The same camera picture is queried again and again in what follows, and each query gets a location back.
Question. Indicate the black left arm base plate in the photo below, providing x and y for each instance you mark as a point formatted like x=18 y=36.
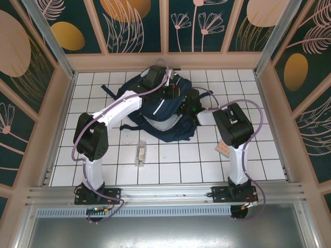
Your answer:
x=113 y=193

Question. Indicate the aluminium corner post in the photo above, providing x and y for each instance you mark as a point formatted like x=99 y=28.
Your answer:
x=274 y=38
x=50 y=38

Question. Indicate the pink waffle sponge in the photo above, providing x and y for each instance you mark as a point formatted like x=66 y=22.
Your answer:
x=222 y=149

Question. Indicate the navy blue school backpack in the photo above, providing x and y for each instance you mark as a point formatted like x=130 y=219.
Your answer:
x=168 y=124

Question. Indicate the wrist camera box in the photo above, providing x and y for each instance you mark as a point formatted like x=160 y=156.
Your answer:
x=153 y=76
x=192 y=94

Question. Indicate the wall panel pink leaf fronds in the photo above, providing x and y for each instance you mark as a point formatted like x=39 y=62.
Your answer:
x=315 y=134

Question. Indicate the wall panel pink feather leaf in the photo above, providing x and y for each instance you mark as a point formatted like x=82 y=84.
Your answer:
x=318 y=15

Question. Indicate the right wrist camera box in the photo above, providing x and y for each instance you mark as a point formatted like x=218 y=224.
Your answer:
x=192 y=94

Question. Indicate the aluminium mounting rail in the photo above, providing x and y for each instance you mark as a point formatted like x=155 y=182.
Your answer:
x=165 y=192

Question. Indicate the wall panel pink flowers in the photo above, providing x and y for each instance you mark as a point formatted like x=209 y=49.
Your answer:
x=186 y=41

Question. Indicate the grey metal plate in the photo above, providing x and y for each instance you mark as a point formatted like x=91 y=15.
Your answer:
x=165 y=232

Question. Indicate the wall panel large peach disc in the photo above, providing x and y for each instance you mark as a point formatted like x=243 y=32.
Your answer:
x=13 y=44

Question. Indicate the aluminium side rail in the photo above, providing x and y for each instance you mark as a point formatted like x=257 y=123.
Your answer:
x=59 y=131
x=274 y=129

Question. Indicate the wall panel orange disc leaves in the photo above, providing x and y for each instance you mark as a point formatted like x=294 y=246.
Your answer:
x=124 y=10

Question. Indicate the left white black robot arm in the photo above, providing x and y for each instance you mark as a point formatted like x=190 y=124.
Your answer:
x=121 y=108

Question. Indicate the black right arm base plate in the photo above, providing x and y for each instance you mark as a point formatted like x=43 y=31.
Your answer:
x=219 y=193

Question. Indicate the small green circuit board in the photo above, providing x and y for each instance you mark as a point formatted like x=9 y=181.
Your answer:
x=97 y=209

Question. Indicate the wall panel single pink flower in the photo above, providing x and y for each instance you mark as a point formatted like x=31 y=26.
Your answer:
x=15 y=129

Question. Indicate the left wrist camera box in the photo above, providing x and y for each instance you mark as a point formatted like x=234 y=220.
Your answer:
x=153 y=76

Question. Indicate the wall panel pink curved lines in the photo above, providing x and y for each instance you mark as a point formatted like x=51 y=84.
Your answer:
x=10 y=165

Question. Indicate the wall panel tall orange oval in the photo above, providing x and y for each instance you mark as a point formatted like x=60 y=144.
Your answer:
x=296 y=72

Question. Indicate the transparent plastic pencil case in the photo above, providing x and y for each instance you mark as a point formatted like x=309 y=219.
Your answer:
x=141 y=155

